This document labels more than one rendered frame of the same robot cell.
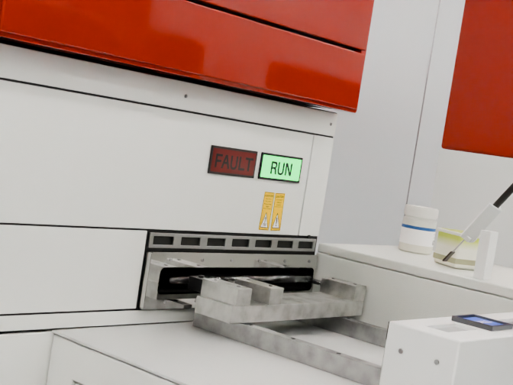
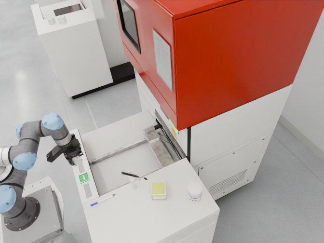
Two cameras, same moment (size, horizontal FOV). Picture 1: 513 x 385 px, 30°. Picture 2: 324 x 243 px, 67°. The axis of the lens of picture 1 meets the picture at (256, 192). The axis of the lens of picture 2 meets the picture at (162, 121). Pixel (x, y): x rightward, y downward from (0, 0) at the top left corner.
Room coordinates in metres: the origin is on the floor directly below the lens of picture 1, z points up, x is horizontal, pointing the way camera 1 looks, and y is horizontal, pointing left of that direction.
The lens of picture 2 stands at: (2.14, -0.89, 2.18)
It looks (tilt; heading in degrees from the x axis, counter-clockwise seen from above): 48 degrees down; 119
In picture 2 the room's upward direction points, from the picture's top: 6 degrees counter-clockwise
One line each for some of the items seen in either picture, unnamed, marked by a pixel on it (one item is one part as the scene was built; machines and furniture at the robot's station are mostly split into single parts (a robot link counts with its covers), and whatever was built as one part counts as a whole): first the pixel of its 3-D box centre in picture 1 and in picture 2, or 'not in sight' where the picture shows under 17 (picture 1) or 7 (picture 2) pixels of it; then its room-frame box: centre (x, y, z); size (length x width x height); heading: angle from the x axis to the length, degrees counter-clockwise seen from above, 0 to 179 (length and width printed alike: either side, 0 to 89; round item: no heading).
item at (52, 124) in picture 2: not in sight; (54, 126); (1.38, -0.46, 1.41); 0.09 x 0.08 x 0.11; 32
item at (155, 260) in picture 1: (236, 279); (168, 137); (1.69, 0.01, 0.89); 0.44 x 0.02 x 0.10; 139
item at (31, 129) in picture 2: not in sight; (31, 133); (1.30, -0.53, 1.40); 0.11 x 0.11 x 0.08; 32
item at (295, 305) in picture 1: (284, 306); (158, 149); (1.65, -0.08, 0.87); 0.36 x 0.08 x 0.03; 139
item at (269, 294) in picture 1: (258, 290); (153, 138); (1.59, -0.03, 0.89); 0.08 x 0.03 x 0.03; 49
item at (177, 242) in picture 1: (239, 242); (168, 131); (1.69, 0.02, 0.96); 0.44 x 0.01 x 0.02; 139
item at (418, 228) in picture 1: (418, 229); (194, 192); (1.99, -0.34, 1.01); 0.07 x 0.07 x 0.10
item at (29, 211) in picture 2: not in sight; (18, 209); (1.13, -0.76, 0.94); 0.15 x 0.15 x 0.10
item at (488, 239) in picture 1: (479, 239); (135, 179); (1.68, -0.40, 1.03); 0.06 x 0.04 x 0.13; 49
